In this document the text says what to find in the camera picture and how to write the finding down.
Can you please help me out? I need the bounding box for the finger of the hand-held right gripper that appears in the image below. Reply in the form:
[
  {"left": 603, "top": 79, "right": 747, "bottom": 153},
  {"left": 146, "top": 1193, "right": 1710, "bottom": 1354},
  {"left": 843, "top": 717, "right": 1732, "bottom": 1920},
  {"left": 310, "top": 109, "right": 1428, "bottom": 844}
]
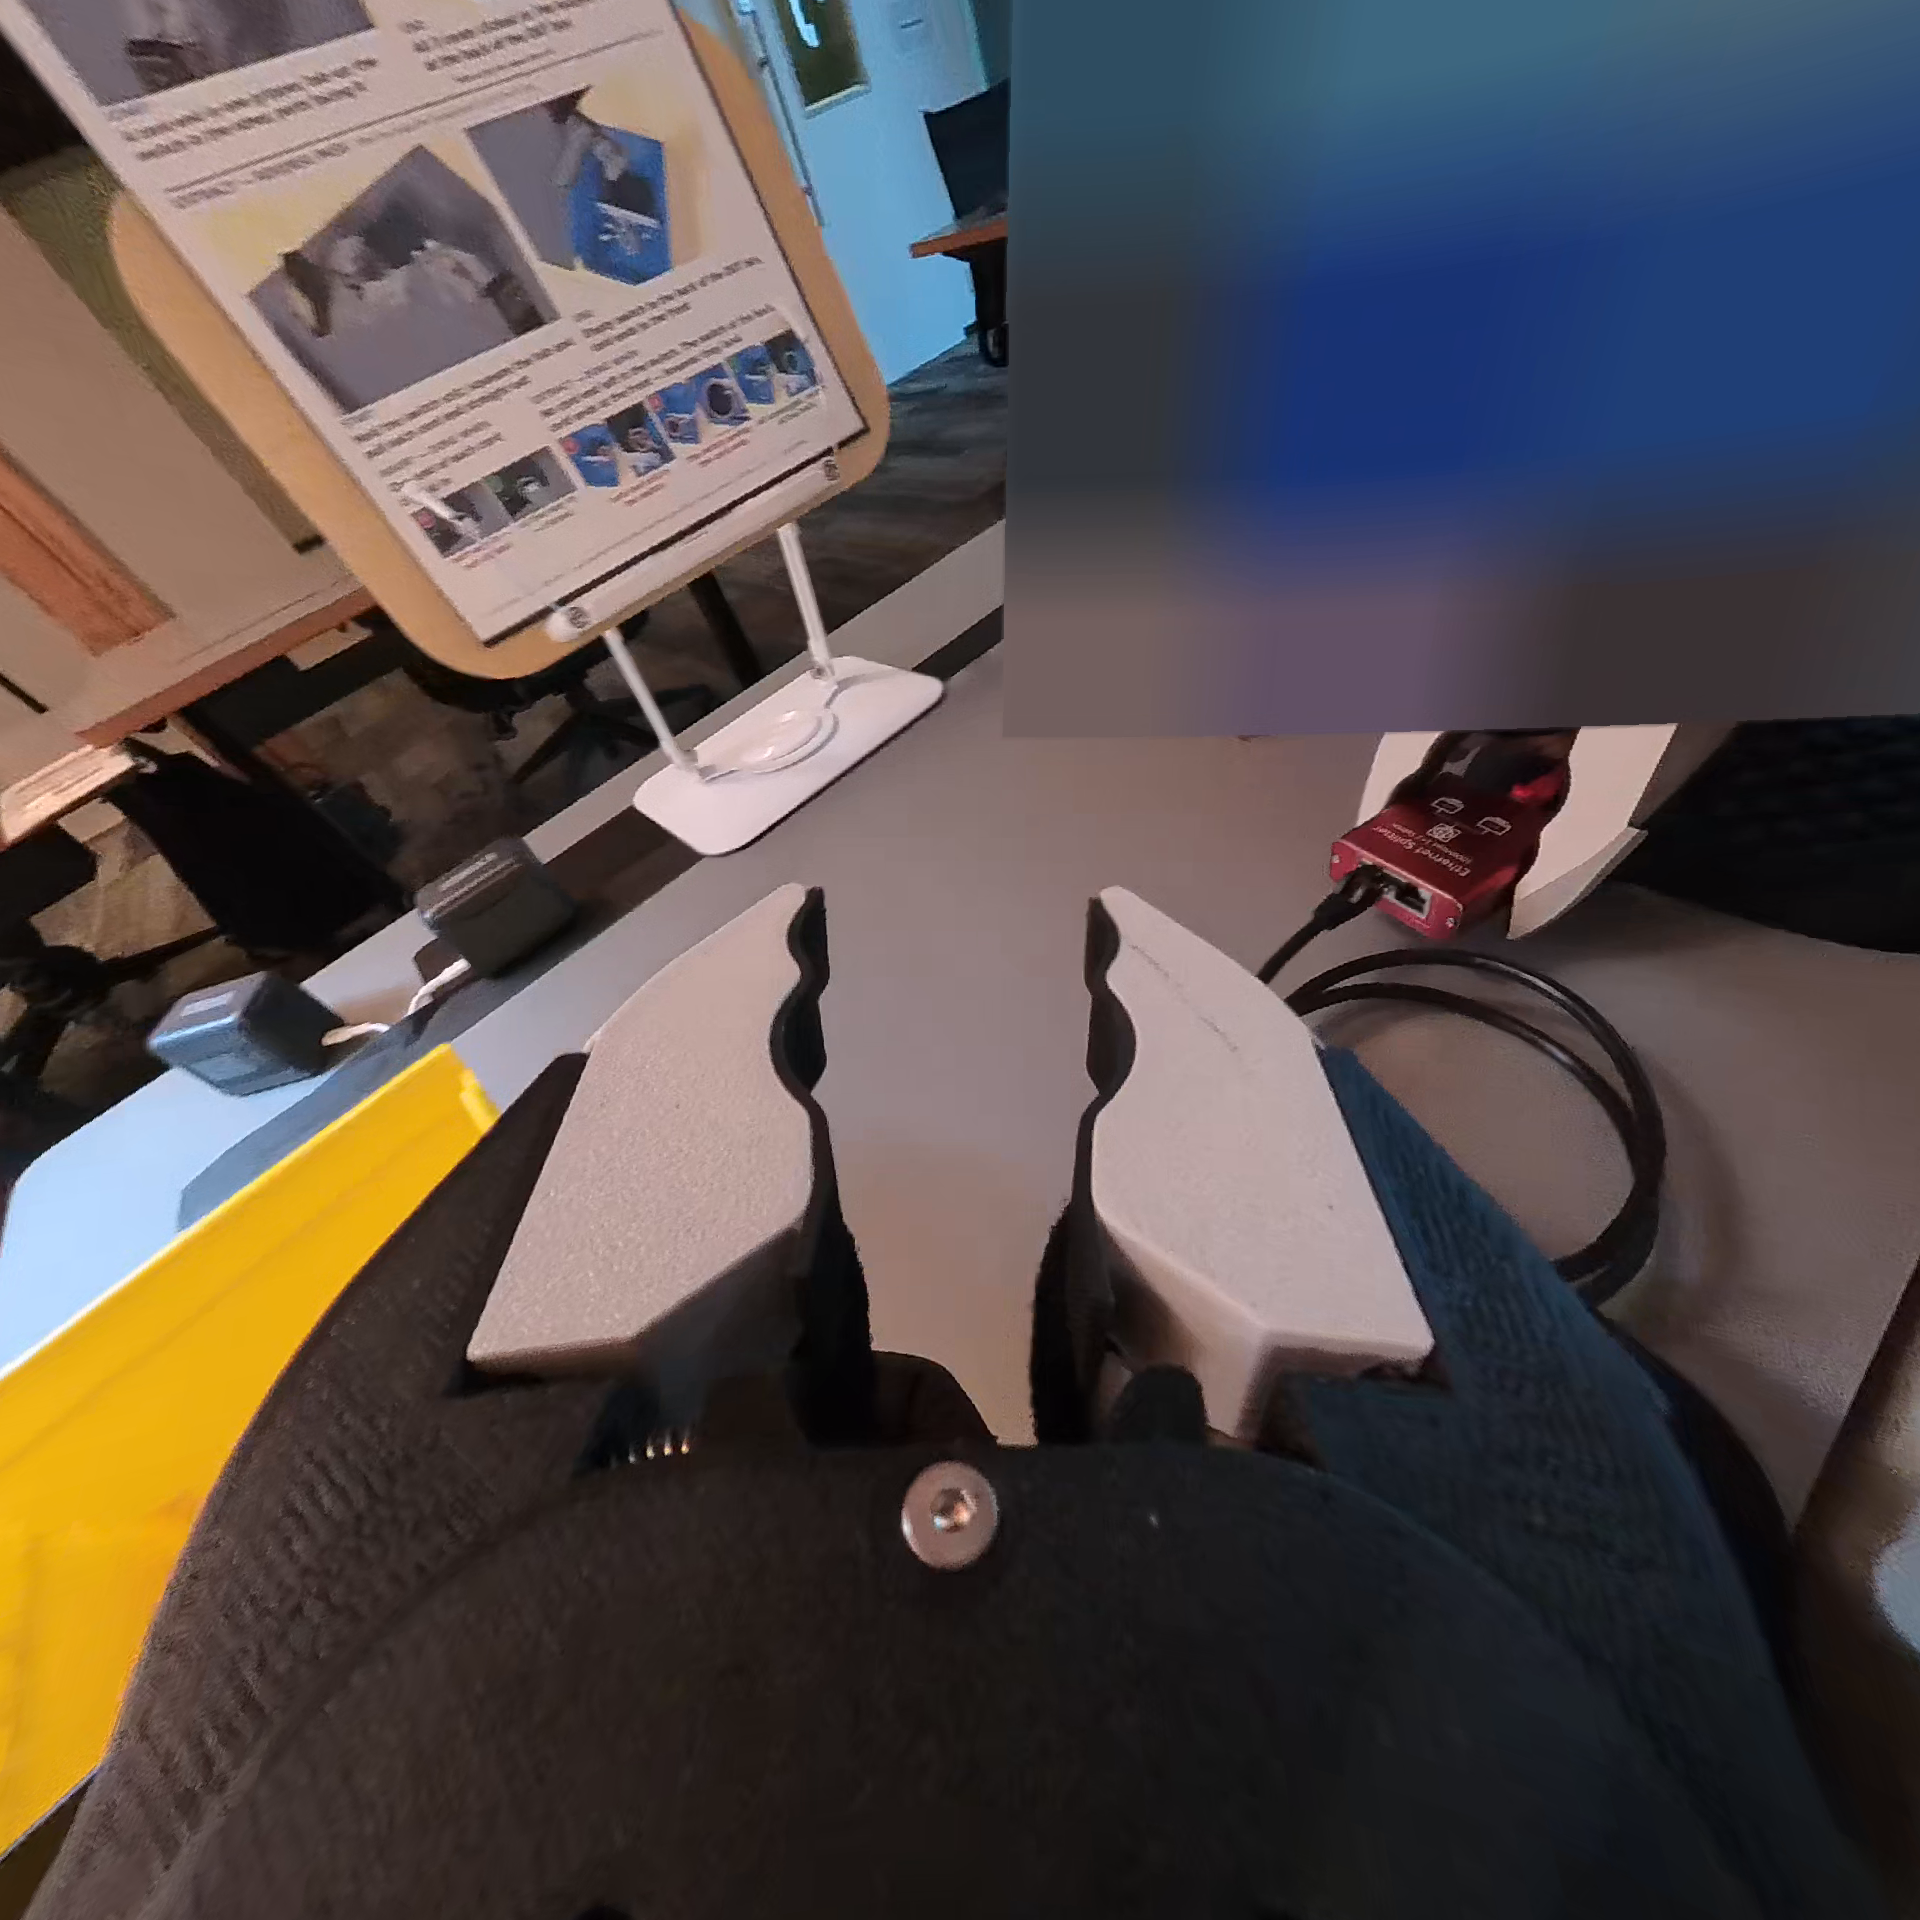
[
  {"left": 1357, "top": 730, "right": 1451, "bottom": 823},
  {"left": 1505, "top": 725, "right": 1683, "bottom": 942}
]

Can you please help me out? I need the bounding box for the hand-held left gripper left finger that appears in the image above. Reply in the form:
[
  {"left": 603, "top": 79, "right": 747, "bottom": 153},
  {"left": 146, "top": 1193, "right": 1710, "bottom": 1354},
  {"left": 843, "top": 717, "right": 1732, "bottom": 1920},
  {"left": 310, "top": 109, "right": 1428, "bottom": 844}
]
[{"left": 465, "top": 884, "right": 837, "bottom": 1450}]

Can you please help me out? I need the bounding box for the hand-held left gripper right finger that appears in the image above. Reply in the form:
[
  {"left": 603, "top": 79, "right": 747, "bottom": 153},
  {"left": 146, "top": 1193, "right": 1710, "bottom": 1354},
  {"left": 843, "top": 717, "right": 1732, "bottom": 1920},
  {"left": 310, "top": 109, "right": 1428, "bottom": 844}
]
[{"left": 1078, "top": 884, "right": 1438, "bottom": 1450}]

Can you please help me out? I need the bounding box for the red ethernet splitter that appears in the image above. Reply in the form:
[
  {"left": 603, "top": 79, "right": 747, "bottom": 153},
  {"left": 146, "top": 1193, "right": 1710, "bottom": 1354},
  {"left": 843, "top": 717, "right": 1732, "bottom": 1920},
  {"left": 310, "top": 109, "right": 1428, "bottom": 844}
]
[{"left": 1328, "top": 780, "right": 1572, "bottom": 945}]

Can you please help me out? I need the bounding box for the black ethernet cable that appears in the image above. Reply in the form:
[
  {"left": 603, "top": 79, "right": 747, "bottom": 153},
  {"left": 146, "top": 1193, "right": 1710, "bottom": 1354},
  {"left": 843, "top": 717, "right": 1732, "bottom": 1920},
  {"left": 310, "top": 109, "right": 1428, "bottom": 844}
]
[{"left": 1257, "top": 873, "right": 1672, "bottom": 1302}]

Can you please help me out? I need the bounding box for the yellow plastic bin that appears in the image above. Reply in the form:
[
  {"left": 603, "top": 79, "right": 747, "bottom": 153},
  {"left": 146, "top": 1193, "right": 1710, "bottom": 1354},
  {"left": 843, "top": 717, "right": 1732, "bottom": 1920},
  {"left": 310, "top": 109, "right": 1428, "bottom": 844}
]
[{"left": 0, "top": 1042, "right": 500, "bottom": 1857}]

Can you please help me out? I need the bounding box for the grey desk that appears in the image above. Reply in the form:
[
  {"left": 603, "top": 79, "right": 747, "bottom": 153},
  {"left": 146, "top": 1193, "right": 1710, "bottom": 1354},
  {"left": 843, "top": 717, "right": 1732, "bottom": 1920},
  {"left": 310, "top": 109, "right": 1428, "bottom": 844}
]
[{"left": 0, "top": 526, "right": 1920, "bottom": 1531}]

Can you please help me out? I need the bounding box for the black quilted wrist pad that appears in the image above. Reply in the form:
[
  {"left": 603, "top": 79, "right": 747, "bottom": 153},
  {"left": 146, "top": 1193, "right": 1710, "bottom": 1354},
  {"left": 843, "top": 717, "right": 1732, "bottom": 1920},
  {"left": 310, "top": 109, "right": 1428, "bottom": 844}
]
[{"left": 1624, "top": 719, "right": 1920, "bottom": 958}]

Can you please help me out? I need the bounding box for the wooden table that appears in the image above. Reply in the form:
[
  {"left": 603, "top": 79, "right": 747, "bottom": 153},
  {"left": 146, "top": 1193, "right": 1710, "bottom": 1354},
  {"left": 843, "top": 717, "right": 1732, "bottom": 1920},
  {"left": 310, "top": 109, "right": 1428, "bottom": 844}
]
[{"left": 0, "top": 577, "right": 380, "bottom": 753}]

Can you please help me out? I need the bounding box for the white door with window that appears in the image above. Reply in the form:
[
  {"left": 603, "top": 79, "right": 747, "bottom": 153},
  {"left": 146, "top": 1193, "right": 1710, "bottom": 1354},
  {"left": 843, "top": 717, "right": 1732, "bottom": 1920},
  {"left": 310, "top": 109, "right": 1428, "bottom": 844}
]
[{"left": 737, "top": 0, "right": 934, "bottom": 386}]

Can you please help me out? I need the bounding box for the instruction poster board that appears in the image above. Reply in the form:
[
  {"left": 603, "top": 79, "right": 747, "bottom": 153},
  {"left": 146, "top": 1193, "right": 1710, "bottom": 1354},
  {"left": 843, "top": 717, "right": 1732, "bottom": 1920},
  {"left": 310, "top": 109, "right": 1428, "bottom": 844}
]
[{"left": 0, "top": 0, "right": 893, "bottom": 685}]

